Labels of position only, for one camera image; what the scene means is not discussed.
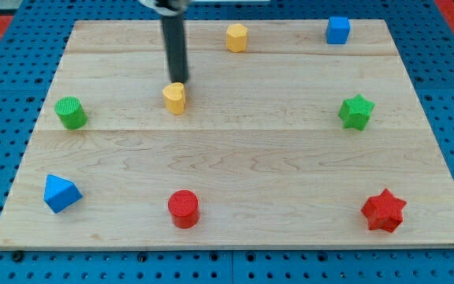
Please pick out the wooden board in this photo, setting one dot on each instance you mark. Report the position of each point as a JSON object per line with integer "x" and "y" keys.
{"x": 260, "y": 143}

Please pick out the blue triangular prism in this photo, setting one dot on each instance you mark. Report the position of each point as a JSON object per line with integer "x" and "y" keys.
{"x": 60, "y": 193}

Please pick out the red star block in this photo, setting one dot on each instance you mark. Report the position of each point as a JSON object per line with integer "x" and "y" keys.
{"x": 384, "y": 211}

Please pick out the green cylinder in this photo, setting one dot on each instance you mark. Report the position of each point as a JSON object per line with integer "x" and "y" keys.
{"x": 70, "y": 112}

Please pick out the green star block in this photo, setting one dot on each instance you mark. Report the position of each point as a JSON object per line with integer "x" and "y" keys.
{"x": 355, "y": 112}

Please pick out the blue cube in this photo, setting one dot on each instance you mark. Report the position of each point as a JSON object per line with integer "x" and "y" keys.
{"x": 337, "y": 30}

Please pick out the red cylinder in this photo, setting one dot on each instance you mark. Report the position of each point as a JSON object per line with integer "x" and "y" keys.
{"x": 183, "y": 206}

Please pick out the yellow hexagon block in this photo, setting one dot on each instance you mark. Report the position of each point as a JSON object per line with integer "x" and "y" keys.
{"x": 236, "y": 38}

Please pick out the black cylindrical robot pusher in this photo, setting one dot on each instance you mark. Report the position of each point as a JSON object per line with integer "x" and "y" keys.
{"x": 175, "y": 45}

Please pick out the yellow heart block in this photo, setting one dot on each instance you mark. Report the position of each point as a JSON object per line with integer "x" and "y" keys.
{"x": 174, "y": 98}

